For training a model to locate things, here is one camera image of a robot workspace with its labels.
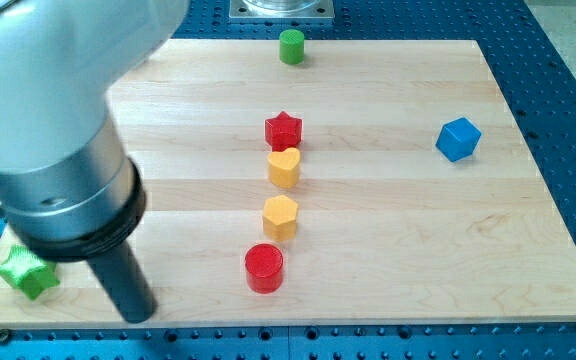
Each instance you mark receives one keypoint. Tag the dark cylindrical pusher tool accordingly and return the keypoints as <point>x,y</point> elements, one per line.
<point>121,276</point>

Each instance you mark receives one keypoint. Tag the blue cube block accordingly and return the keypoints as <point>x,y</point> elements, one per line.
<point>458,139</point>

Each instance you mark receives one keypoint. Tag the red star block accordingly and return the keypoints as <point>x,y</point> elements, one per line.
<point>283,131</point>

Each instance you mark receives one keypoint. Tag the green cylinder block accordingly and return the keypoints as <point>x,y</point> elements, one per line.
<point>291,46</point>

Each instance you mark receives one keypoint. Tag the yellow hexagon block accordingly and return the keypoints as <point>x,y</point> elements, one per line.
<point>279,218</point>

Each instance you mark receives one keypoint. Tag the yellow heart block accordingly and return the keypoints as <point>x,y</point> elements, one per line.
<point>284,167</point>

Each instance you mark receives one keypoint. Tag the wooden board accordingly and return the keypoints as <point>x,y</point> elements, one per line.
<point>389,231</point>

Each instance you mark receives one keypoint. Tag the red cylinder block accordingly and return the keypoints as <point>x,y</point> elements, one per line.
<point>264,268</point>

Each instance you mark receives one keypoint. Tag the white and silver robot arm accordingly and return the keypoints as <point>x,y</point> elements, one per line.
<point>67,188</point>

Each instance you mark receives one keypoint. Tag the green star block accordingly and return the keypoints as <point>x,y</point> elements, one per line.
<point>23,270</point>

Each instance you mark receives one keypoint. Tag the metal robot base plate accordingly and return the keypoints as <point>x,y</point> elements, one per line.
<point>281,9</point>

